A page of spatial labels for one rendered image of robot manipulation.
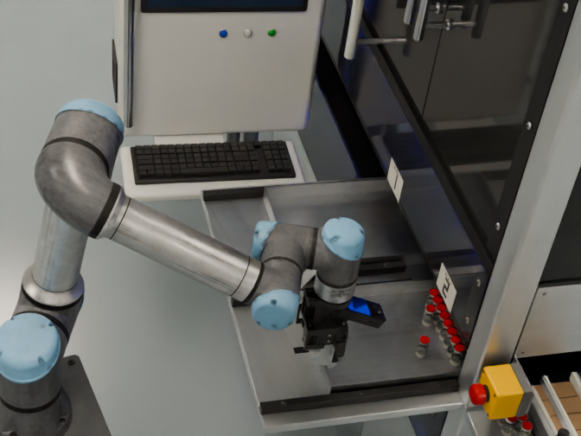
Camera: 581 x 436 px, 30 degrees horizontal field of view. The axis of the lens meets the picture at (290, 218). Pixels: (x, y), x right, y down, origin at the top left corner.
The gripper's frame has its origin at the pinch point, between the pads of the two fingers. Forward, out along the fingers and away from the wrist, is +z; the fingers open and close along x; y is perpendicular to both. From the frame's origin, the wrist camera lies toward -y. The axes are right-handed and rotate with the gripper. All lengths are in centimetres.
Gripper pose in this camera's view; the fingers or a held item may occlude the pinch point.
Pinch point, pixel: (330, 362)
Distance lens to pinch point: 213.8
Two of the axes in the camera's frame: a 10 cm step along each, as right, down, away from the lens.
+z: -1.1, 7.5, 6.5
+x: 2.3, 6.6, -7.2
